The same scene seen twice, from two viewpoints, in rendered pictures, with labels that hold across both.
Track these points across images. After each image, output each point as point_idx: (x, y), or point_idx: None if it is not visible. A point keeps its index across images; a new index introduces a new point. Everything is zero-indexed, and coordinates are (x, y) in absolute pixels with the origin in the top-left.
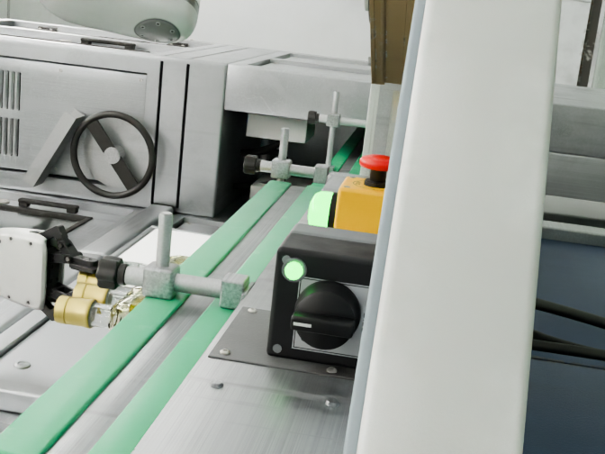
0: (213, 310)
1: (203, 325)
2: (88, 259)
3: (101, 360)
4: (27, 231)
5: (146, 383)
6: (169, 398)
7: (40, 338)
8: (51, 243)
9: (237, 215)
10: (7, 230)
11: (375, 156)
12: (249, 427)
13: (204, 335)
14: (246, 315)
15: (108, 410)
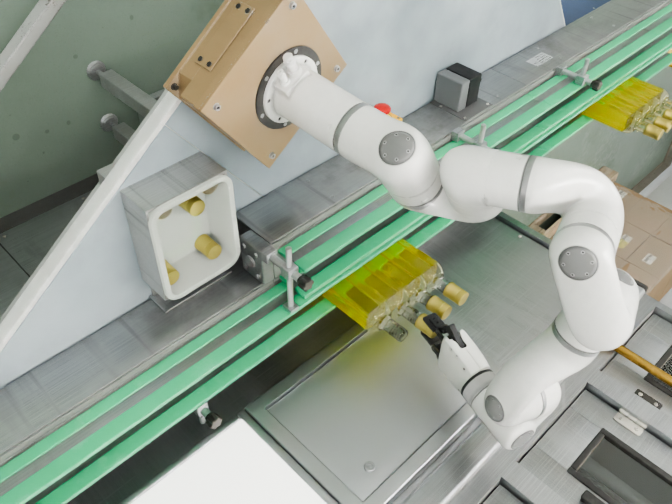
0: None
1: (475, 131)
2: (434, 319)
3: (515, 124)
4: (468, 345)
5: (507, 114)
6: (504, 108)
7: (436, 417)
8: (448, 350)
9: (387, 212)
10: (479, 356)
11: (385, 106)
12: (498, 84)
13: (478, 127)
14: (468, 116)
15: (520, 110)
